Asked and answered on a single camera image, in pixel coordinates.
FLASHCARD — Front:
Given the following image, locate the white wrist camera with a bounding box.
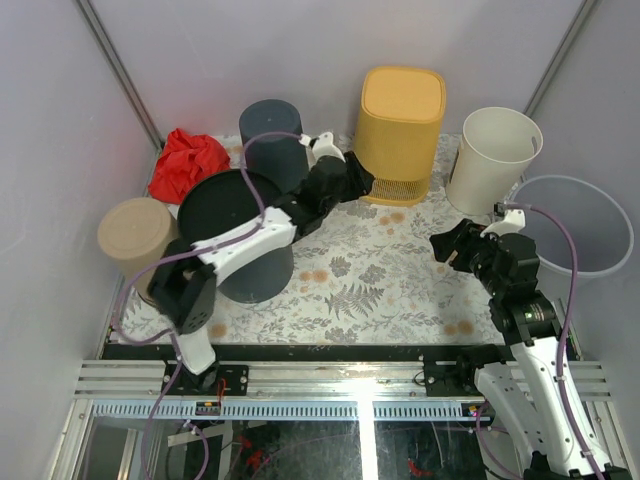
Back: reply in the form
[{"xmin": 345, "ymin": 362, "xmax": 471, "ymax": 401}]
[
  {"xmin": 480, "ymin": 202, "xmax": 526, "ymax": 238},
  {"xmin": 298, "ymin": 131, "xmax": 346, "ymax": 163}
]

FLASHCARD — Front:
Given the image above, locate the left aluminium frame post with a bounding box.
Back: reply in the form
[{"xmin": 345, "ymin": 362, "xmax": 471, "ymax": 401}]
[{"xmin": 74, "ymin": 0, "xmax": 166, "ymax": 151}]

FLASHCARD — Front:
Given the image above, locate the right aluminium frame post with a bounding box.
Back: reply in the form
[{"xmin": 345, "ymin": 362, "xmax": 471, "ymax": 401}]
[{"xmin": 523, "ymin": 0, "xmax": 602, "ymax": 118}]

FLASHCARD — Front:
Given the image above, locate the crumpled red cloth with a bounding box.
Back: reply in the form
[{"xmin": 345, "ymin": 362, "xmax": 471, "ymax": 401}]
[{"xmin": 148, "ymin": 128, "xmax": 231, "ymax": 205}]

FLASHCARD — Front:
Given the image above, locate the translucent grey bin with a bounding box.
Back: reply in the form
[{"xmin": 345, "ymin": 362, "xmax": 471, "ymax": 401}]
[{"xmin": 510, "ymin": 175, "xmax": 634, "ymax": 298}]

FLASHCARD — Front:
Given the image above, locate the yellow mesh basket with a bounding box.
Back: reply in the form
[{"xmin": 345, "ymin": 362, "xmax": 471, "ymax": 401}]
[{"xmin": 353, "ymin": 66, "xmax": 446, "ymax": 207}]

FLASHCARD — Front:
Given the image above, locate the beige bin with black rim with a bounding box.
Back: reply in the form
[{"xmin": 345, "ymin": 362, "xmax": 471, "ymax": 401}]
[{"xmin": 97, "ymin": 197, "xmax": 179, "ymax": 281}]

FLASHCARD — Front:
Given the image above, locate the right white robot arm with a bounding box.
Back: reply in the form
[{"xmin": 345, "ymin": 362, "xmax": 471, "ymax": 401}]
[{"xmin": 430, "ymin": 219, "xmax": 631, "ymax": 479}]

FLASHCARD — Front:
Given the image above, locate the large dark navy bin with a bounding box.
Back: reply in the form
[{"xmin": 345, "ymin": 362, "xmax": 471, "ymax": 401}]
[{"xmin": 177, "ymin": 169, "xmax": 294, "ymax": 303}]

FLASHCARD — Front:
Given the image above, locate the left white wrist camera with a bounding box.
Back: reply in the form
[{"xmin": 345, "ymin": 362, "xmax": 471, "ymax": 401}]
[{"xmin": 298, "ymin": 131, "xmax": 346, "ymax": 163}]

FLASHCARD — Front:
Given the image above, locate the slate blue tapered bin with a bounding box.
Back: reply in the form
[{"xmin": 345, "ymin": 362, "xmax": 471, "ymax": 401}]
[{"xmin": 239, "ymin": 99, "xmax": 309, "ymax": 193}]

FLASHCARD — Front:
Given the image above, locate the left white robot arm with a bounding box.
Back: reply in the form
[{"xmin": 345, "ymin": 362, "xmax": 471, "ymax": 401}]
[{"xmin": 148, "ymin": 151, "xmax": 375, "ymax": 395}]

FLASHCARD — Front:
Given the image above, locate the cream white bin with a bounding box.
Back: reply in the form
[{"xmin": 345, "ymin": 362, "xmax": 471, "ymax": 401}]
[{"xmin": 445, "ymin": 107, "xmax": 543, "ymax": 215}]

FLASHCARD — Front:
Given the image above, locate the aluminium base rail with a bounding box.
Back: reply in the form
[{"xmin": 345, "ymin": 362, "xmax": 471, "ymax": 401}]
[{"xmin": 64, "ymin": 357, "xmax": 621, "ymax": 421}]

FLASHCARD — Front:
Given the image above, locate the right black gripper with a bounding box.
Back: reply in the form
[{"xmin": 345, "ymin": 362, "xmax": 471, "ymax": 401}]
[{"xmin": 427, "ymin": 217, "xmax": 505, "ymax": 295}]

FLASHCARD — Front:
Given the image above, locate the aluminium frame post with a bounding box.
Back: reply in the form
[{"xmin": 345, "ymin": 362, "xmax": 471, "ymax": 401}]
[
  {"xmin": 74, "ymin": 0, "xmax": 166, "ymax": 151},
  {"xmin": 523, "ymin": 0, "xmax": 602, "ymax": 118}
]

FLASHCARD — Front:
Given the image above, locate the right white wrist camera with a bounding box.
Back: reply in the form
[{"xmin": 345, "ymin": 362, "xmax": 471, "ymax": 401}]
[{"xmin": 480, "ymin": 202, "xmax": 526, "ymax": 238}]

